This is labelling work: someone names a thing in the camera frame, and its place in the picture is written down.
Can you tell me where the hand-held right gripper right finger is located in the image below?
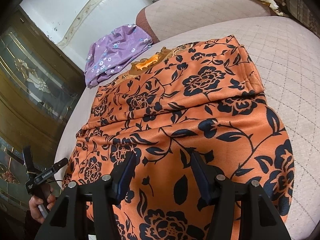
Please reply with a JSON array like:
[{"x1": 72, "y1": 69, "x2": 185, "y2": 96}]
[{"x1": 190, "y1": 152, "x2": 292, "y2": 240}]

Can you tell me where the purple floral cloth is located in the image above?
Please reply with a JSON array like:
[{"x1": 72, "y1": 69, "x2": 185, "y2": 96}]
[{"x1": 84, "y1": 24, "x2": 153, "y2": 88}]

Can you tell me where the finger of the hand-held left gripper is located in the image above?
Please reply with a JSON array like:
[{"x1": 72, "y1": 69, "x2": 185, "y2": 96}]
[{"x1": 51, "y1": 158, "x2": 69, "y2": 172}]

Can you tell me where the person's left hand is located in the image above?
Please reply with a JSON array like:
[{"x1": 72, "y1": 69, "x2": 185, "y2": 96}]
[{"x1": 29, "y1": 195, "x2": 56, "y2": 223}]

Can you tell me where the orange black floral top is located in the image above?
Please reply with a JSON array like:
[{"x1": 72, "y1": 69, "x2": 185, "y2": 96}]
[{"x1": 61, "y1": 35, "x2": 295, "y2": 240}]

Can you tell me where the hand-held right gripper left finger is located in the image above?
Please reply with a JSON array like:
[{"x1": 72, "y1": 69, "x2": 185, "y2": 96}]
[{"x1": 34, "y1": 151, "x2": 137, "y2": 240}]

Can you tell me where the pink quilted sofa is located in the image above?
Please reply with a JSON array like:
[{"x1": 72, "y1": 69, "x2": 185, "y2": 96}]
[{"x1": 54, "y1": 0, "x2": 320, "y2": 235}]

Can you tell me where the striped floral cushion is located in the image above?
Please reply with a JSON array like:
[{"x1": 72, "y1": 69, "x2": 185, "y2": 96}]
[{"x1": 282, "y1": 0, "x2": 320, "y2": 34}]

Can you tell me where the wooden door with glass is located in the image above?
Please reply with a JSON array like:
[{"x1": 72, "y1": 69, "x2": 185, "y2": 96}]
[{"x1": 0, "y1": 7, "x2": 85, "y2": 205}]

